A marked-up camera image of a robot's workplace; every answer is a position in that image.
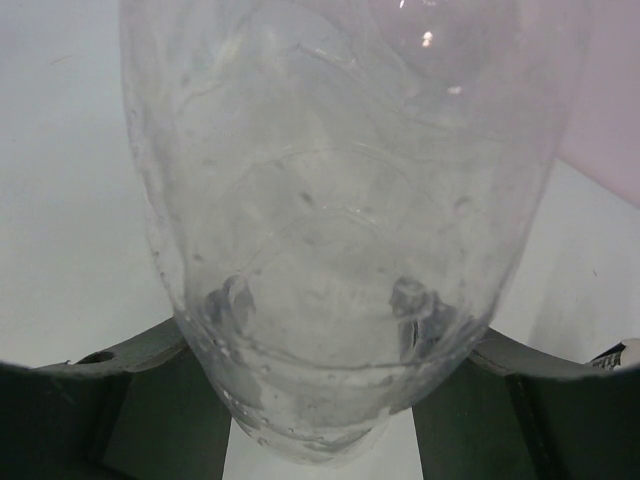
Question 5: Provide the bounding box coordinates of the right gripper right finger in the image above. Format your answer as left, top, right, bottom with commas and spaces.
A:
412, 330, 639, 479

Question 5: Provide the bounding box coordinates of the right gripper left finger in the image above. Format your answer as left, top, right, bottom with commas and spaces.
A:
1, 319, 231, 479

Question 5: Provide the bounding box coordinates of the tall clear bottle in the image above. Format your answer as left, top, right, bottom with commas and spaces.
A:
119, 1, 592, 465

